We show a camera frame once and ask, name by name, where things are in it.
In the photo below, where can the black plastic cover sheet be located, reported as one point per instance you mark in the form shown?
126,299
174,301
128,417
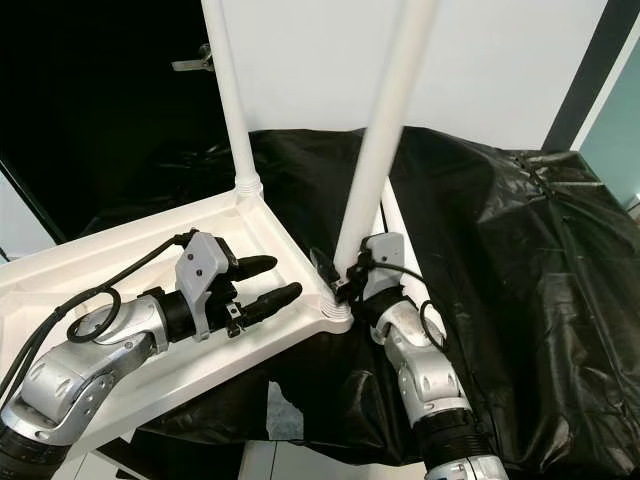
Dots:
540,290

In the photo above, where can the teal glass panel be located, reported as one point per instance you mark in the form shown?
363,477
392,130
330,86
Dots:
618,140

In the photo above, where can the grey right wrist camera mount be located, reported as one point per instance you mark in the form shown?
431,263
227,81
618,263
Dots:
385,255

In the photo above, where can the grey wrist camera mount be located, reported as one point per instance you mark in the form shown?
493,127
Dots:
205,265
385,255

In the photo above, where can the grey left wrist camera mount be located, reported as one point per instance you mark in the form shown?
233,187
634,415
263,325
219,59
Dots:
205,265

